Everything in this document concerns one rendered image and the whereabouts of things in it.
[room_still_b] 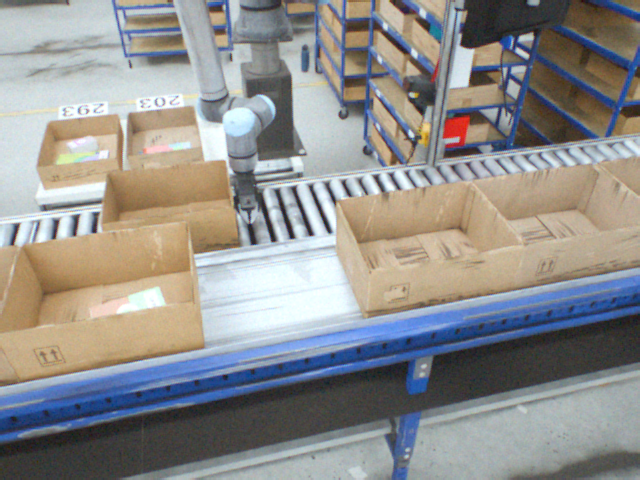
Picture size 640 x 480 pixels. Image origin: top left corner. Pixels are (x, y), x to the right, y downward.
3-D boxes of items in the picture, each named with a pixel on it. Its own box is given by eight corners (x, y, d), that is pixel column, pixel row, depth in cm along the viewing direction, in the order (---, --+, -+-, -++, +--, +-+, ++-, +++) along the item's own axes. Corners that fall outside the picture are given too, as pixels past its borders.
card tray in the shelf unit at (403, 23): (379, 12, 307) (380, -7, 301) (429, 9, 312) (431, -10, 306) (401, 35, 277) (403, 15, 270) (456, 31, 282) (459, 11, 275)
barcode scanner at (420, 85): (397, 99, 203) (404, 72, 197) (426, 100, 206) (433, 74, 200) (403, 107, 198) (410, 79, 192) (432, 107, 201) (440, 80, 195)
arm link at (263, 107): (243, 90, 169) (225, 106, 160) (277, 95, 166) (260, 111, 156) (246, 117, 175) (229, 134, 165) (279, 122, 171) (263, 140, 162)
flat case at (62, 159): (60, 158, 210) (59, 154, 209) (110, 153, 213) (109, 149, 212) (54, 176, 200) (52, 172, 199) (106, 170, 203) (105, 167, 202)
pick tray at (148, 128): (197, 125, 239) (194, 104, 233) (206, 169, 210) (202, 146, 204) (131, 133, 233) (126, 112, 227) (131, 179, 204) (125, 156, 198)
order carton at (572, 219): (576, 209, 167) (594, 162, 156) (641, 271, 145) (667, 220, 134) (460, 228, 159) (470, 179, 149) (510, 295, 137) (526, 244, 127)
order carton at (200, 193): (231, 199, 194) (226, 158, 183) (240, 250, 172) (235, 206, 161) (118, 213, 187) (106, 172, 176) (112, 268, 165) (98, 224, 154)
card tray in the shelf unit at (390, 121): (372, 109, 346) (373, 94, 339) (416, 104, 351) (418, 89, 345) (394, 138, 315) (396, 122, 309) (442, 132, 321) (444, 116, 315)
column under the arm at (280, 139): (236, 133, 233) (228, 58, 213) (294, 126, 238) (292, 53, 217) (243, 163, 214) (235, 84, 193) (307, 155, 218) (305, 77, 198)
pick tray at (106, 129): (124, 134, 233) (118, 112, 227) (123, 180, 204) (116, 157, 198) (54, 142, 227) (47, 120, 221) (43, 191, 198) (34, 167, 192)
